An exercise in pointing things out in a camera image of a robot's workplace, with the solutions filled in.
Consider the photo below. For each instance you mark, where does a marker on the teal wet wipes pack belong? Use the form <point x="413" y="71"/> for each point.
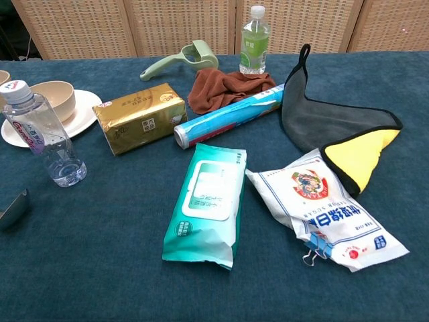
<point x="204" y="208"/>

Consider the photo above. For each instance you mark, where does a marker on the blue cling film roll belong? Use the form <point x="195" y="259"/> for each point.
<point x="228" y="117"/>

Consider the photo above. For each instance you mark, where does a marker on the blue binder clip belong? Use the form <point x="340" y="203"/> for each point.
<point x="318" y="245"/>

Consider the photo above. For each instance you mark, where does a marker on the clear water bottle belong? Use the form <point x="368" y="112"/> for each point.
<point x="50" y="141"/>

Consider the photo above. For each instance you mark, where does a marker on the green lint roller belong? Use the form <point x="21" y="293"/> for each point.
<point x="204" y="53"/>

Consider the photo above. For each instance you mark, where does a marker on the blue table cloth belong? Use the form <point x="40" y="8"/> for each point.
<point x="100" y="251"/>

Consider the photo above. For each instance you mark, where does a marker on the beige bowl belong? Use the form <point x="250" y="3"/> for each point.
<point x="62" y="99"/>
<point x="3" y="78"/>

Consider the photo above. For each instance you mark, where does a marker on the grey and yellow towel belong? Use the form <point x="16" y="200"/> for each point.
<point x="318" y="120"/>

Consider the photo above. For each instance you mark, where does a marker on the gold tissue pack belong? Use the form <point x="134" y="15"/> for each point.
<point x="140" y="117"/>

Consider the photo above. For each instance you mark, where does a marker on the brown cloth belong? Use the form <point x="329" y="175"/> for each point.
<point x="221" y="89"/>

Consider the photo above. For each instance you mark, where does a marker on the green label drink bottle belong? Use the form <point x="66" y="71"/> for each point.
<point x="254" y="50"/>

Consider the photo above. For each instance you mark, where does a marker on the cream round plate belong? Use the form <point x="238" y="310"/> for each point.
<point x="83" y="107"/>

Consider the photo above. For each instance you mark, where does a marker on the woven folding screen panel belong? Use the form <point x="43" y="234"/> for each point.
<point x="308" y="23"/>
<point x="392" y="23"/>
<point x="77" y="27"/>
<point x="181" y="23"/>

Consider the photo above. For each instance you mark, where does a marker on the white sugar bag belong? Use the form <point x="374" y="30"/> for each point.
<point x="318" y="208"/>

